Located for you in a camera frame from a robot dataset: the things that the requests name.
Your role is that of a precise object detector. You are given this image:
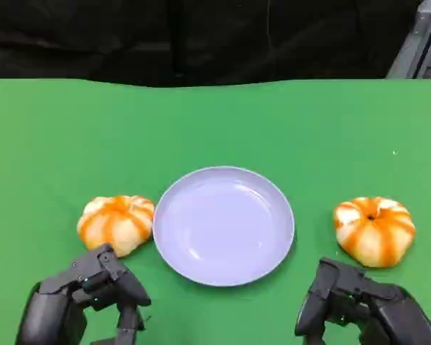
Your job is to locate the grey metal frame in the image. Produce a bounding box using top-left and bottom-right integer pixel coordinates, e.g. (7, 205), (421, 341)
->
(384, 0), (431, 79)

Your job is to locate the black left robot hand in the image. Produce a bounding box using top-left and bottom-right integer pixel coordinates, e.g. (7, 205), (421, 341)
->
(14, 242), (152, 345)

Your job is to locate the lilac plate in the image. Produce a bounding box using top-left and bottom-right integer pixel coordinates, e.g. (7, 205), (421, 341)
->
(152, 165), (296, 288)

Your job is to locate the orange and white bread roll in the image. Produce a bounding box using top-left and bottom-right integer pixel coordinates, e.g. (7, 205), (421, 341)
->
(333, 195), (417, 269)
(76, 195), (156, 259)

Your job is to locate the black backdrop curtain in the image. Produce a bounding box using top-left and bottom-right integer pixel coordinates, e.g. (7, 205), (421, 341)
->
(0, 0), (423, 88)

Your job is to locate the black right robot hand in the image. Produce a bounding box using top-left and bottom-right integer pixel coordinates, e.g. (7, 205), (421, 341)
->
(294, 257), (431, 345)

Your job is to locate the green table cloth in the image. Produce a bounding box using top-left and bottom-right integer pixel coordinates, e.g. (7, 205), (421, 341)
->
(0, 78), (431, 345)

